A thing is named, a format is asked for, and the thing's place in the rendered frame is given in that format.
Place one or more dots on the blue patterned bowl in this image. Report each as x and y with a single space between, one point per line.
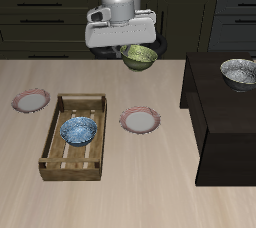
78 132

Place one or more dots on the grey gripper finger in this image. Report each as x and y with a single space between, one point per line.
119 50

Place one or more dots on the pink rimmed white plate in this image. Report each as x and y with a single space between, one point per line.
30 101
140 120

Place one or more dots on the green bowl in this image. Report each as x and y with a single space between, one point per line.
140 59

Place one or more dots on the dark kitchen cupboards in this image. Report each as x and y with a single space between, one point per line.
43 22

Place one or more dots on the grey white patterned bowl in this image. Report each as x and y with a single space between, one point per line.
238 73

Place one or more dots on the wooden slat tray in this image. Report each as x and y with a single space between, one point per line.
75 168

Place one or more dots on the dark wooden cabinet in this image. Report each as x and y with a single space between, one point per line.
223 128

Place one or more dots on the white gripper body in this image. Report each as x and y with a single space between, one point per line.
120 33

